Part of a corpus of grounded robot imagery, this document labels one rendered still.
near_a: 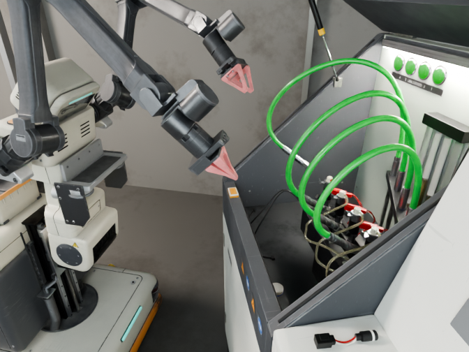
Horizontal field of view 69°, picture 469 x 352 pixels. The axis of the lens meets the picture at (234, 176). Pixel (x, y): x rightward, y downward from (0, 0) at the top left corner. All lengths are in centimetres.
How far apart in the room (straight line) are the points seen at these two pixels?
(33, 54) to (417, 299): 98
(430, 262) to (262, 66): 201
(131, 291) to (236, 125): 145
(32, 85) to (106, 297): 115
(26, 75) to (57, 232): 60
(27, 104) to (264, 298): 74
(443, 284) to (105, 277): 160
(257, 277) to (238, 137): 191
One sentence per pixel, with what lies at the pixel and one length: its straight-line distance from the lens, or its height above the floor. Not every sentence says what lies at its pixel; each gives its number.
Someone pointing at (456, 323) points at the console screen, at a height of 112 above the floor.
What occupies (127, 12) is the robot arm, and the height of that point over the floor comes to 150.
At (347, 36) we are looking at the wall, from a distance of 247.
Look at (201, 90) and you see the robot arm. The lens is 69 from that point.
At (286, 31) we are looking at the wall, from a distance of 247.
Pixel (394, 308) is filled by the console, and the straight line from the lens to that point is 78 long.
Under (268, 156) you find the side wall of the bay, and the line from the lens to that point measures 126.
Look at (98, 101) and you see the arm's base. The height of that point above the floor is 122.
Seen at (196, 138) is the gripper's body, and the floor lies 131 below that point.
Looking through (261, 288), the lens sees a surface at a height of 95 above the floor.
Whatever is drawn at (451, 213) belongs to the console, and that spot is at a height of 125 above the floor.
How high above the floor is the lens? 158
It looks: 29 degrees down
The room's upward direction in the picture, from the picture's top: straight up
